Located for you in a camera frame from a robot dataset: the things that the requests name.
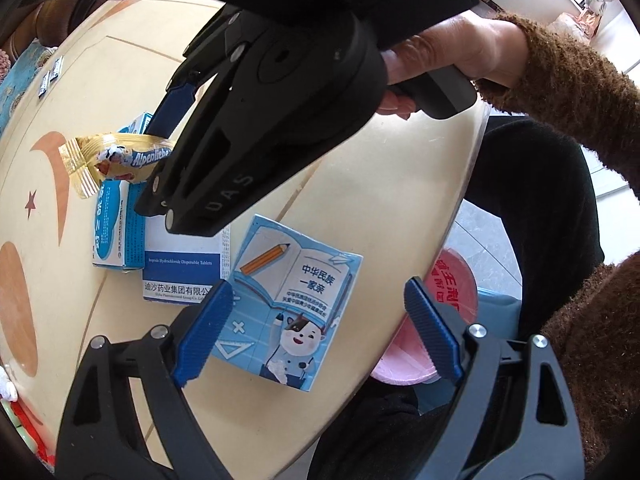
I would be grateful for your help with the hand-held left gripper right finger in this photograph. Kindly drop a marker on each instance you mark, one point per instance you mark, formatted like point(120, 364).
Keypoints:
point(432, 330)

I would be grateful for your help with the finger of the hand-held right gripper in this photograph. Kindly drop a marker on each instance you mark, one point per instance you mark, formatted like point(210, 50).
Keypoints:
point(225, 195)
point(172, 110)

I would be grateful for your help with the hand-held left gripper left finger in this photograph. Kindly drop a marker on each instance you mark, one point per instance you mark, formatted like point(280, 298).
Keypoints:
point(205, 330)

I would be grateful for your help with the golden candy wrapper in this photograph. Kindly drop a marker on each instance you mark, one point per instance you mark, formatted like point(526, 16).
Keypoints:
point(115, 157)

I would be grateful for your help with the blue white milk carton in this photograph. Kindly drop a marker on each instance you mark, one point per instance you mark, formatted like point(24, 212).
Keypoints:
point(295, 300)

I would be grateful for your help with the person's left forearm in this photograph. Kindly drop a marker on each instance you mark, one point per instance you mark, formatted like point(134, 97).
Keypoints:
point(600, 335)

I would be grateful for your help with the person's right forearm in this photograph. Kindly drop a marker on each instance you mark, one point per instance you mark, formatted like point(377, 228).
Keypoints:
point(575, 85)

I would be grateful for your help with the person's right hand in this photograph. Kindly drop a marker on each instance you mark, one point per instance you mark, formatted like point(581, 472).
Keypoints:
point(475, 45)

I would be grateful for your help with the small blue box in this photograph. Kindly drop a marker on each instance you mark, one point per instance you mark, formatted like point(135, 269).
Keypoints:
point(137, 122)

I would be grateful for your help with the white blue-striped medicine box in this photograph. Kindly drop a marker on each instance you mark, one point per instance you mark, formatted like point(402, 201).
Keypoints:
point(180, 265)

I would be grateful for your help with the blue white medicine box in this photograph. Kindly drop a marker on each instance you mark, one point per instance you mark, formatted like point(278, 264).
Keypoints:
point(112, 230)

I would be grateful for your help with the beige wooden table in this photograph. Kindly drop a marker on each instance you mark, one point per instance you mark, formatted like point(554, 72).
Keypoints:
point(350, 200)

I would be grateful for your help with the blue floral blanket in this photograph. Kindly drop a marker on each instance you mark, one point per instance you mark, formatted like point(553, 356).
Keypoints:
point(20, 90)

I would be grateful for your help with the brown leather sofa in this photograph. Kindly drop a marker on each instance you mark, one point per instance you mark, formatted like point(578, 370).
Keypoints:
point(50, 15)

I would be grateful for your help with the person's black pants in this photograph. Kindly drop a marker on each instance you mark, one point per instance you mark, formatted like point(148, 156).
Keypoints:
point(540, 200)

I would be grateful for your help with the red fruit tray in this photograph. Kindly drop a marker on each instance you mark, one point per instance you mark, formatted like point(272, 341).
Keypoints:
point(25, 425)

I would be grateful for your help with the small white object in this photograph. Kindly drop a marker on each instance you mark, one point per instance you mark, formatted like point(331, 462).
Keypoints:
point(7, 382)

